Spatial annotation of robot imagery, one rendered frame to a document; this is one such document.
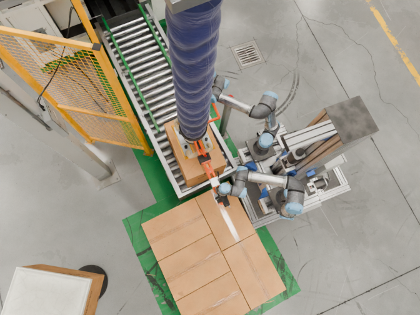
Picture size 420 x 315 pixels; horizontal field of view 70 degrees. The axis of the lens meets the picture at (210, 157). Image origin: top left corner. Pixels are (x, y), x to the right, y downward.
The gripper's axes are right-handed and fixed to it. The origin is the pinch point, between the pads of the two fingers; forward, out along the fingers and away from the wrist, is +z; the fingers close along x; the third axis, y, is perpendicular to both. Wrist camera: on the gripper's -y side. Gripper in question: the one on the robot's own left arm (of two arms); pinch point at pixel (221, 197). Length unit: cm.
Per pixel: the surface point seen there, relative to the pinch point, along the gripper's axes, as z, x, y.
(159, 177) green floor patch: 126, 45, 64
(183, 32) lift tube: -136, 8, 53
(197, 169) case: 31.1, 5.9, 35.7
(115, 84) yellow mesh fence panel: -45, 46, 97
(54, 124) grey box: -44, 93, 83
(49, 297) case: 24, 152, -21
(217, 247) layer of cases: 71, 13, -37
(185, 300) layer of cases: 71, 59, -70
